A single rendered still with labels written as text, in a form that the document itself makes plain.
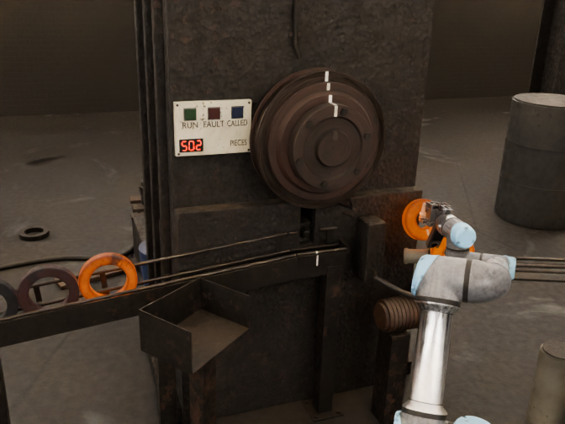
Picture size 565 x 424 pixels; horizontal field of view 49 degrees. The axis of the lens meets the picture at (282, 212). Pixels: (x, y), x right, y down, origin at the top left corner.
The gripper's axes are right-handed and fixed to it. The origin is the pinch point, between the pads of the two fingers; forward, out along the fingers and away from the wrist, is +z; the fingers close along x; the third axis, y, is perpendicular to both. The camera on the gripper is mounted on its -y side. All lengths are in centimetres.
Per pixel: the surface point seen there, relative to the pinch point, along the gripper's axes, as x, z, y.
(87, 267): 118, -19, -17
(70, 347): 136, 61, -86
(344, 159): 37.7, -17.6, 22.0
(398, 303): 9.5, -11.1, -30.9
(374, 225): 19.4, -3.0, -3.9
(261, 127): 65, -14, 30
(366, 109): 29.5, -9.5, 37.7
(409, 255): 5.2, -4.4, -14.6
